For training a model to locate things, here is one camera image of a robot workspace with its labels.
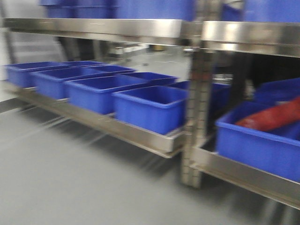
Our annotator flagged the empty blue bin centre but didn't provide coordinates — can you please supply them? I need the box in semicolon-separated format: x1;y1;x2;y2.
113;86;188;135

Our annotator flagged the blue bin rear left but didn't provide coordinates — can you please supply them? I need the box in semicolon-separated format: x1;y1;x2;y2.
121;72;177;86

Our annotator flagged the blue bin with red box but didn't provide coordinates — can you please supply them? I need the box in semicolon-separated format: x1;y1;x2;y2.
216;101;300;182

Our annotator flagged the blue bin far left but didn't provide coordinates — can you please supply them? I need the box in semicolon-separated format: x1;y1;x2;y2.
4;61;69;88

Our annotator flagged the stainless steel shelf rack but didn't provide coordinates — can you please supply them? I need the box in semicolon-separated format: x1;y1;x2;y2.
0;18;300;209

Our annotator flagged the large blue crate upper left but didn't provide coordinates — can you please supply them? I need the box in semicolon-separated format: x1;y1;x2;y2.
39;0;196;21

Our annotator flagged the large blue crate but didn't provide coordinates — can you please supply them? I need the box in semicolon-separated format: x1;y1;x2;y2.
39;0;196;21
221;0;300;23

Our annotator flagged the long red cardboard box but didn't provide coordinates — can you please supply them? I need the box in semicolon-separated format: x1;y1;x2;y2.
235;97;300;132

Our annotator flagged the large blue crate upper right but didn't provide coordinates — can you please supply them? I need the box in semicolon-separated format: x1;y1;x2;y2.
221;0;300;23

